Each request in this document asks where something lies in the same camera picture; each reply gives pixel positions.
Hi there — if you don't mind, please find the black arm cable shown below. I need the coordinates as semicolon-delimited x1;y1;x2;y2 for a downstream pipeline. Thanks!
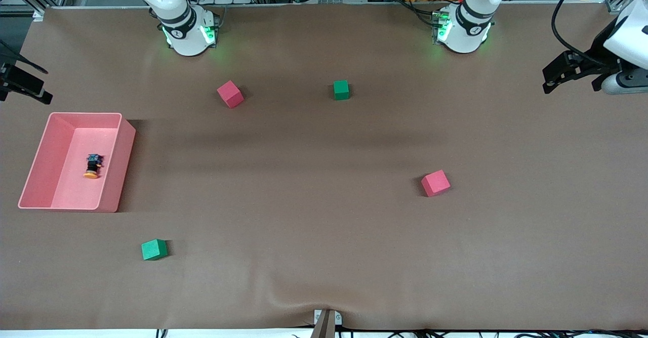
0;39;49;74
551;0;618;68

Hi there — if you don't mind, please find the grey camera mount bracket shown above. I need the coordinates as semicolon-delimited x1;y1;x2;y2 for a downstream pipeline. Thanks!
310;309;344;338

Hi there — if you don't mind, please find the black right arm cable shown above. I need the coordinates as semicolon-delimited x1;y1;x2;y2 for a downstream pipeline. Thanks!
0;39;49;74

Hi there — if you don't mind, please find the pink plastic bin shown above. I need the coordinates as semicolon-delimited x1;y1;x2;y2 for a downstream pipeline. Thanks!
18;112;137;213

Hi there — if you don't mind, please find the yellow mushroom push button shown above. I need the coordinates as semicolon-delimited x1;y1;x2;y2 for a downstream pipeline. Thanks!
84;153;105;180

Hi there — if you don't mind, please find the red foam cube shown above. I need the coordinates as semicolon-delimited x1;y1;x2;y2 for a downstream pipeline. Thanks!
421;170;452;198
217;80;245;109

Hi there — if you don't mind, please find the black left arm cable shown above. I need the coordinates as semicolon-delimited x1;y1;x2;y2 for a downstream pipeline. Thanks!
551;0;618;68

